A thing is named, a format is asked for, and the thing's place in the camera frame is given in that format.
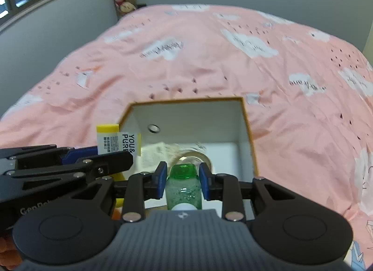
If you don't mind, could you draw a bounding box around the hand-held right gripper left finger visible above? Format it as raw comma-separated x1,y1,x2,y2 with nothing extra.
71,161,168,222

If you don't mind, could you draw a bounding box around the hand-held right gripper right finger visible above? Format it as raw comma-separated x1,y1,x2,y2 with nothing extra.
199,163,296,222

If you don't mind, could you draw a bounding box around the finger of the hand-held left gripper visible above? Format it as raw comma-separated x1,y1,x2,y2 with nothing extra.
4,151,134,183
0,144,98,169

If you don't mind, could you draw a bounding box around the yellow capped white tube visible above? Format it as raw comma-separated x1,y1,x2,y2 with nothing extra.
96,123,143,157

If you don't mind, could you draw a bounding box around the green glitter bottle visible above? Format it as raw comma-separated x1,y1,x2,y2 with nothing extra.
165,164,202,212

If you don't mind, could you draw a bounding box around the white patterned packet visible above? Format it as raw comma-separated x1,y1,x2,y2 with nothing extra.
140,142,177,169

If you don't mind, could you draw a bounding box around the gold round tin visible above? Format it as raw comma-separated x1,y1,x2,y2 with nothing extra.
174,148,214,176

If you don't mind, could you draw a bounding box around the orange cardboard box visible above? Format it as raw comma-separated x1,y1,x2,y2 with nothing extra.
118,97,259,211

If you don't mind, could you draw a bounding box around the pink printed blanket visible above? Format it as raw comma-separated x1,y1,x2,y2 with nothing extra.
0,4,373,271

